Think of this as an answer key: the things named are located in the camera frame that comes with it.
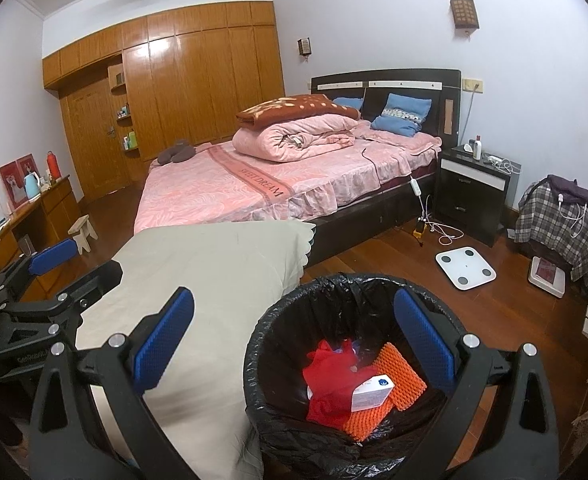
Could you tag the small wooden stool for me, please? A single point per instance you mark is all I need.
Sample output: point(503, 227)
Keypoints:
point(84, 232)

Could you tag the yellow power adapter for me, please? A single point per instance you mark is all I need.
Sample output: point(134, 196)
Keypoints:
point(419, 227)

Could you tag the pink bed sheet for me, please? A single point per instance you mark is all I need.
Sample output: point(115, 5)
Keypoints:
point(199, 185)

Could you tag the white scale with red centre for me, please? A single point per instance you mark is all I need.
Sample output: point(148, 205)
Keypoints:
point(548, 275)

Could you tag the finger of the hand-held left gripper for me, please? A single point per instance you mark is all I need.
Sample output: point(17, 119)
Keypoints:
point(94, 282)
point(54, 257)

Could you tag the large red framed photo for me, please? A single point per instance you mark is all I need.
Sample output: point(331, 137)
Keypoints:
point(10, 185)

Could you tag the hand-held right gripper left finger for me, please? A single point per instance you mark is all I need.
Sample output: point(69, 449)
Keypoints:
point(166, 335)

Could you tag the wooden door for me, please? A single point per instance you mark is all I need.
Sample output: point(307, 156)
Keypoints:
point(91, 140)

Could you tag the red plastic bag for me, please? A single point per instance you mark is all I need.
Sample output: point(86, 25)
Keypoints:
point(331, 375)

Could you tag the small blue pillow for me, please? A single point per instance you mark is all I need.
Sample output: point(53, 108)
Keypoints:
point(348, 103)

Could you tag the plaid cloth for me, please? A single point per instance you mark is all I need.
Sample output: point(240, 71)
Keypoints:
point(543, 220)

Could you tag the black and white nightstand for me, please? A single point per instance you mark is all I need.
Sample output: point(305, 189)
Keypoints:
point(466, 205)

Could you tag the small red framed photo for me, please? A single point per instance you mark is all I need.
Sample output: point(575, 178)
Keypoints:
point(28, 165)

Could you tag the wooden wardrobe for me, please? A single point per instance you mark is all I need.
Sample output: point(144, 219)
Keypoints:
point(199, 85)

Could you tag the dark wooden bed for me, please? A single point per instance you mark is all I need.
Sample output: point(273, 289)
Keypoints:
point(403, 91)

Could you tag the purple garment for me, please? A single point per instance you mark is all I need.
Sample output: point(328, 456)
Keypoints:
point(573, 190)

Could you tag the wooden dresser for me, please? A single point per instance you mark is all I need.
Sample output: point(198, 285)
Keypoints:
point(59, 200)

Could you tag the white bathroom scale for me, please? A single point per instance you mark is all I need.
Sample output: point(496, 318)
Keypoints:
point(466, 267)

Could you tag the small white box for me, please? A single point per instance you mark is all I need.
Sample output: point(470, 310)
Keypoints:
point(371, 395)

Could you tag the black lined waste bin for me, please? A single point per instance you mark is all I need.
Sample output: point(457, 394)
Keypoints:
point(284, 340)

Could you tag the brown folded blanket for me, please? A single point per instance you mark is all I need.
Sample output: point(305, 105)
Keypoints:
point(294, 105)

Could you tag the beige wall socket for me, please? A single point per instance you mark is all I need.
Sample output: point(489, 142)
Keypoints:
point(473, 85)

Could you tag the light blue kettle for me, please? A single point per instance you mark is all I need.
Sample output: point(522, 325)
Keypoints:
point(32, 184)

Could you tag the large lattice wall lamp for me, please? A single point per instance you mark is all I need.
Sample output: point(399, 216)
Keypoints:
point(464, 12)

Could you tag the green bottle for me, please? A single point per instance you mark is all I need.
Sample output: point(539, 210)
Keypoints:
point(132, 140)

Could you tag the large blue pillow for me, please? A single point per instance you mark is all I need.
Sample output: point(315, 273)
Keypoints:
point(398, 120)

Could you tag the red thermos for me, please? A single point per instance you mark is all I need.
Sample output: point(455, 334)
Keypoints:
point(52, 165)

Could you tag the pink folded quilt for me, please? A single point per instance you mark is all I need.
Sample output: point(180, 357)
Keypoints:
point(299, 135)

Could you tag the grey paper bag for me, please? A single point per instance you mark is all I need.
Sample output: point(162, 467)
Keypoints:
point(24, 246)

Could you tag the orange foam net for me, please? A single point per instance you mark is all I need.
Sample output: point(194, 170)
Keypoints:
point(403, 375)

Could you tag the beige tablecloth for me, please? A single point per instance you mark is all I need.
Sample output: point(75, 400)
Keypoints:
point(199, 270)

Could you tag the white bottle with red cap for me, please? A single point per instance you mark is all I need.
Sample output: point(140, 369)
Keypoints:
point(477, 147)

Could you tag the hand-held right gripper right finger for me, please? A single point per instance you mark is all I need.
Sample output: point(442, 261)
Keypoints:
point(426, 340)

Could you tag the small wall lamp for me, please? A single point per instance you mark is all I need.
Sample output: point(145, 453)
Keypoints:
point(304, 46)

